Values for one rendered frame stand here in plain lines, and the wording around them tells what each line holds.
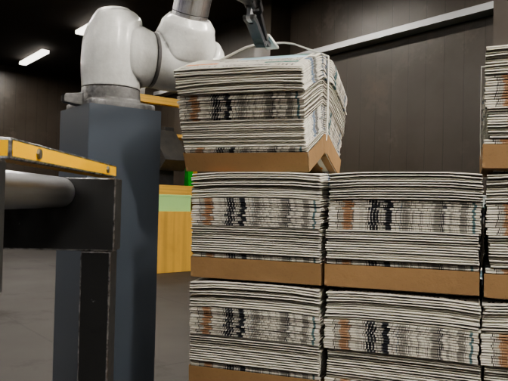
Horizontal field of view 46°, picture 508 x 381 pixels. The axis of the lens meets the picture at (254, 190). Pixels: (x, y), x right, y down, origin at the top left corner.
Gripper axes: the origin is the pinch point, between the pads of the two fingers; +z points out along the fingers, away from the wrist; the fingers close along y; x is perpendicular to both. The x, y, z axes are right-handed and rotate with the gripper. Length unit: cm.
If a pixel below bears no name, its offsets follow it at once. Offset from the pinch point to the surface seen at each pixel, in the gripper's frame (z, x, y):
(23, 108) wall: 758, -772, -174
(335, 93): 9.3, 13.8, 16.9
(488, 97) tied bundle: -17, 48, 26
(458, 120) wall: 419, 24, -65
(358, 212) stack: -15, 26, 47
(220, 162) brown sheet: -12.2, -5.6, 37.2
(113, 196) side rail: -47, -8, 48
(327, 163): 8.7, 13.0, 34.2
